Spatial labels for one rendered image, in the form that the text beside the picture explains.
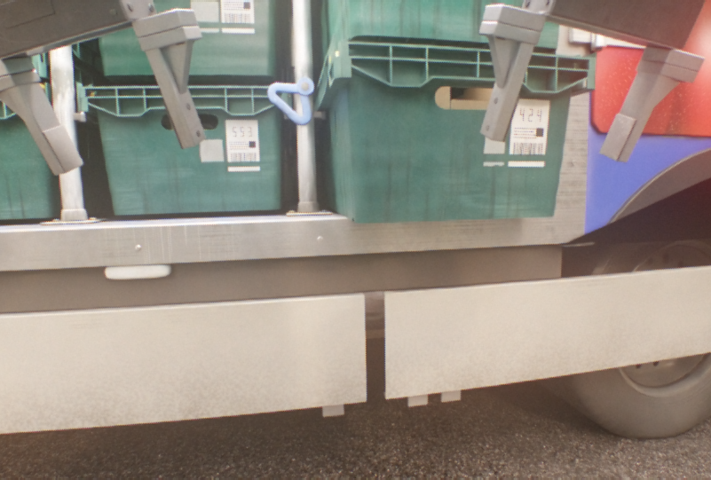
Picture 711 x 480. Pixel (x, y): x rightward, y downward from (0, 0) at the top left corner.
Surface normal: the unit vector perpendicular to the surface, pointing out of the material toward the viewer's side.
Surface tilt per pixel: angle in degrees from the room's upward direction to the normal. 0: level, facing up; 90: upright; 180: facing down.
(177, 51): 113
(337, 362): 90
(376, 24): 98
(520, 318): 90
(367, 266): 90
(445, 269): 90
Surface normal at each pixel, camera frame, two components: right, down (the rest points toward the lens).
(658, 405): 0.20, -0.44
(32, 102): 0.98, -0.14
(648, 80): -0.98, -0.09
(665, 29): 0.10, 0.51
